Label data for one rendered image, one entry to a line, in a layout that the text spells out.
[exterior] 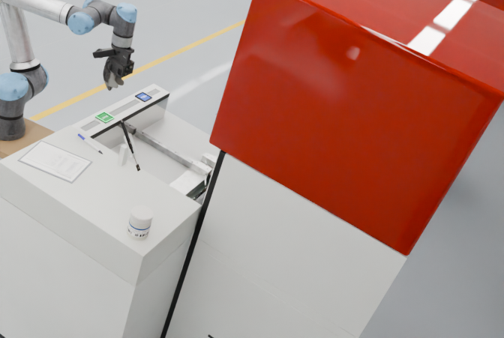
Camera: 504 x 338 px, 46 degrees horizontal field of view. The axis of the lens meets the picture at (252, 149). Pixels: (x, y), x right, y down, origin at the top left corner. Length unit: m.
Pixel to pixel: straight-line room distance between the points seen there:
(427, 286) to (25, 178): 2.57
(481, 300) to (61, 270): 2.66
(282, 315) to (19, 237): 0.99
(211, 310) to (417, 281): 1.77
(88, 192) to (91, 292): 0.36
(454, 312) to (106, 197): 2.39
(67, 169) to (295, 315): 0.96
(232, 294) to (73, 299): 0.58
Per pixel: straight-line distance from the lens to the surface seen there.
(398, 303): 3.68
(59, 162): 2.24
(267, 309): 2.29
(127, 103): 2.64
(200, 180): 2.44
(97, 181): 2.18
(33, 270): 2.40
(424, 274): 3.98
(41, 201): 2.15
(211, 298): 2.41
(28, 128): 2.60
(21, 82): 2.45
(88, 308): 2.30
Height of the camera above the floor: 2.36
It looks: 33 degrees down
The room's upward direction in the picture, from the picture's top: 20 degrees clockwise
